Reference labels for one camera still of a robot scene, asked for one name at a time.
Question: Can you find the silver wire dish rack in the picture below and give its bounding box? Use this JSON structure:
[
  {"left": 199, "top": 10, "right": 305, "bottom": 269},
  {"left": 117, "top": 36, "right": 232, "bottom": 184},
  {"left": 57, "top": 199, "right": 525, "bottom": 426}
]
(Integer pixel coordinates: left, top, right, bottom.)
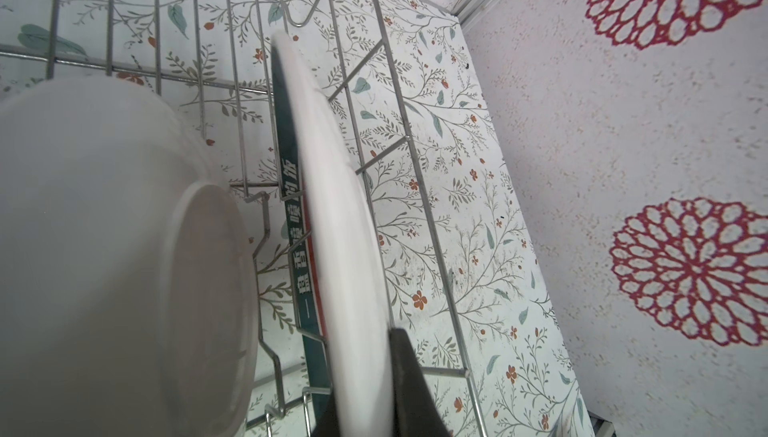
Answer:
[{"left": 1, "top": 0, "right": 469, "bottom": 436}]

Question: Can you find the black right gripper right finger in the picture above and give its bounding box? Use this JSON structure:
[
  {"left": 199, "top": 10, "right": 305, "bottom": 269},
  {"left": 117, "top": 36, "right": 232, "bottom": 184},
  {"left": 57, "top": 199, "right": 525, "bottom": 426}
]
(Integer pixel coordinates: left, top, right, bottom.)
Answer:
[{"left": 389, "top": 328, "right": 450, "bottom": 437}]

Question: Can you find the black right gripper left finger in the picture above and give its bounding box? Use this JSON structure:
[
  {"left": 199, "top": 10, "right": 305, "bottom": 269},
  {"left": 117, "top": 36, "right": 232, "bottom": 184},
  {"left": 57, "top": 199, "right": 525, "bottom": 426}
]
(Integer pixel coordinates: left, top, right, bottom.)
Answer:
[{"left": 311, "top": 400, "right": 341, "bottom": 437}]

